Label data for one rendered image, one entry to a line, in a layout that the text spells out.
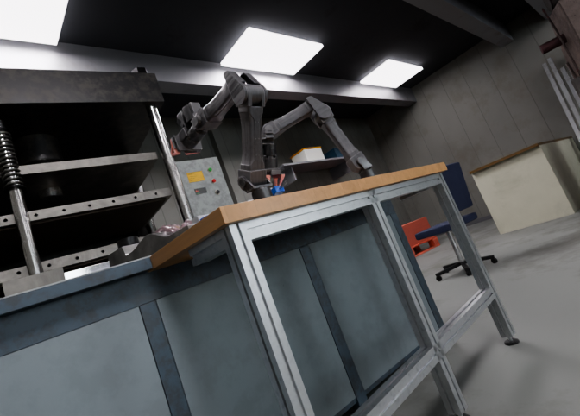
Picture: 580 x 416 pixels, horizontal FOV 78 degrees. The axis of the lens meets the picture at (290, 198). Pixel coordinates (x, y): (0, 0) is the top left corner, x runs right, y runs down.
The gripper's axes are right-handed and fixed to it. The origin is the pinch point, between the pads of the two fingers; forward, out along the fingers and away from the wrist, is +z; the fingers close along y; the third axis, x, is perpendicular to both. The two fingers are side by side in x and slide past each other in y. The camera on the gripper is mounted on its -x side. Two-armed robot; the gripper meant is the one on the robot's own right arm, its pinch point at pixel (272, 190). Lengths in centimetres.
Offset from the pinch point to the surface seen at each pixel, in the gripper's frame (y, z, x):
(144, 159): 25, -21, -95
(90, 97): 52, -54, -94
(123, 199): 41, 2, -84
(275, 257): 9.4, 25.4, 13.4
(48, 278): 81, 21, -3
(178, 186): 12, -4, -79
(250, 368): 30, 57, 26
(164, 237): 49, 13, 6
